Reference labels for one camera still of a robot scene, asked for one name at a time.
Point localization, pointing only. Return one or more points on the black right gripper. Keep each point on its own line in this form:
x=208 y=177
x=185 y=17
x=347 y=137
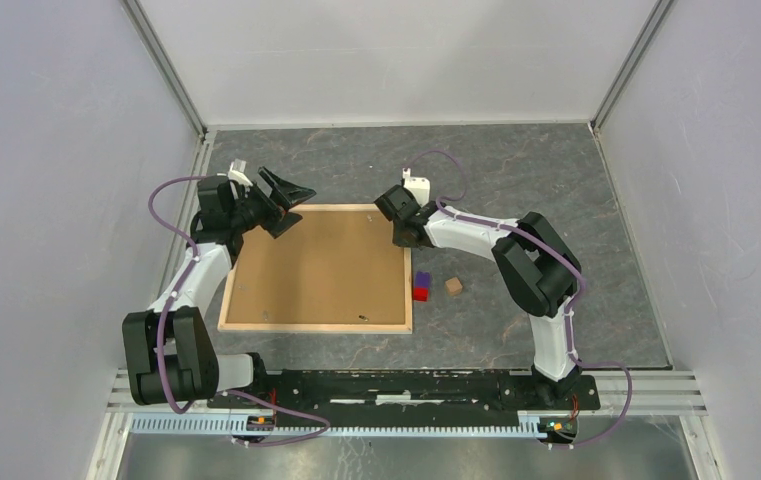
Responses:
x=396 y=239

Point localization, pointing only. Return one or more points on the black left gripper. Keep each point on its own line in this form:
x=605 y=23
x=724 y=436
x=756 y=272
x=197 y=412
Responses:
x=277 y=222

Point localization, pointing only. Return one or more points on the brown cardboard backing board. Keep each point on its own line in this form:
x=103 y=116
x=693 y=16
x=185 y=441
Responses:
x=327 y=265

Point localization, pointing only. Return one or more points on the light wooden picture frame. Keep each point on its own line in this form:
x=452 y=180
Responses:
x=314 y=328

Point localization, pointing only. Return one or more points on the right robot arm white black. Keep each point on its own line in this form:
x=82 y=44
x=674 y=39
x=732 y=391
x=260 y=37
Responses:
x=541 y=274

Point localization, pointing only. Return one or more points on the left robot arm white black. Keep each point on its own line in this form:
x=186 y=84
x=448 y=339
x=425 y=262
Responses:
x=169 y=355

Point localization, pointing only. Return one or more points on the red and purple block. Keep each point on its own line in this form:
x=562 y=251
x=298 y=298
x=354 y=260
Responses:
x=421 y=286

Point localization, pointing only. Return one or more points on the small wooden cube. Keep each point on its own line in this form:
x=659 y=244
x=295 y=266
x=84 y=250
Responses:
x=453 y=286

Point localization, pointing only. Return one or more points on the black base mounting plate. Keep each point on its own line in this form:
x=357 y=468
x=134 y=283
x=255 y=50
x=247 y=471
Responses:
x=419 y=398

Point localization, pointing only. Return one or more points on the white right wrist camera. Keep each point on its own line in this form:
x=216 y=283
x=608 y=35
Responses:
x=418 y=187

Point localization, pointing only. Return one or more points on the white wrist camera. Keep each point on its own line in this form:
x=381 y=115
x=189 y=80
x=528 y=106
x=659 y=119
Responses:
x=241 y=171
x=418 y=187

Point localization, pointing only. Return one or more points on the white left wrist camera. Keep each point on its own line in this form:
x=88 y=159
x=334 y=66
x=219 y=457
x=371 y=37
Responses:
x=241 y=171

